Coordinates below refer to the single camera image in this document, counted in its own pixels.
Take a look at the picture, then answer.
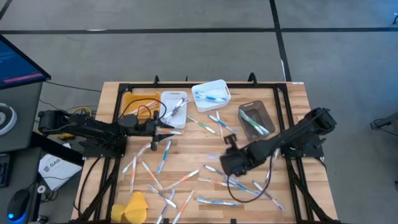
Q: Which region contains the narrow white plastic bin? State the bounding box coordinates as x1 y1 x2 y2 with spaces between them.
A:
158 90 188 129

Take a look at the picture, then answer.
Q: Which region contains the black floor cable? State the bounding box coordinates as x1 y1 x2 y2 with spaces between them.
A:
43 80 102 93

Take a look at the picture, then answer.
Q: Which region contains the white round device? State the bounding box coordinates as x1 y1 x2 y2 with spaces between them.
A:
0 102 18 137

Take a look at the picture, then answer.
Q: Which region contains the black keyboard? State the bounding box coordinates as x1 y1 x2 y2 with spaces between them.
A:
0 153 12 189

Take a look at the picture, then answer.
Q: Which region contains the yellow folded cloth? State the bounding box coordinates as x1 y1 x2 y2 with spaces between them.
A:
111 191 149 224

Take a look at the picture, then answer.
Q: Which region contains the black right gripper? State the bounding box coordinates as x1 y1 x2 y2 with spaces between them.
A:
220 134 256 177

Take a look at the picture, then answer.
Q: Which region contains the black computer mouse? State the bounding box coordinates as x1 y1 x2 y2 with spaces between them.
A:
6 189 32 222

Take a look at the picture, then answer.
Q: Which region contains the computer monitor with blue screen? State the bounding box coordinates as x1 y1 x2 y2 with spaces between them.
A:
0 34 52 91

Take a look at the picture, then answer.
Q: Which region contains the yellow cable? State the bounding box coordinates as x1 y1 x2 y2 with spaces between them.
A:
57 106 94 141

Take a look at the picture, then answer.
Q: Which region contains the brown plastic bin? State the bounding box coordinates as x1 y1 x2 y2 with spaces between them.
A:
238 100 277 140

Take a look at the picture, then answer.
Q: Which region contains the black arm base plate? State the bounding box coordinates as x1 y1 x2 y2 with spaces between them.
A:
81 133 128 159
279 133 327 159

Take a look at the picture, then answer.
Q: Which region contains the white box on floor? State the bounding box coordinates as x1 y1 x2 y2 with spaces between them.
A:
38 153 83 191

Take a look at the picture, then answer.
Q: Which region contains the yellow plastic bin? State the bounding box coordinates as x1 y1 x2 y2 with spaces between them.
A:
121 91 162 121

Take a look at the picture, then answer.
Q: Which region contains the black desk support beam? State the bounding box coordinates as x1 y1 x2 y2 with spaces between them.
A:
29 132 85 166

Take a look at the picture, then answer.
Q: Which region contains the black camera cable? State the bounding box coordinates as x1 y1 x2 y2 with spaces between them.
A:
119 98 168 121
226 149 276 203

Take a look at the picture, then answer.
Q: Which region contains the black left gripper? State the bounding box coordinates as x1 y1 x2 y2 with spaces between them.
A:
146 110 175 152

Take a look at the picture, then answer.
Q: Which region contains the grey desk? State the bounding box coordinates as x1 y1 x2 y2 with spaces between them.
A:
0 81 44 154

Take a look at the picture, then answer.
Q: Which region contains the wide white plastic bin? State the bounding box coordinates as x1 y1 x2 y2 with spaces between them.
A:
191 79 232 113

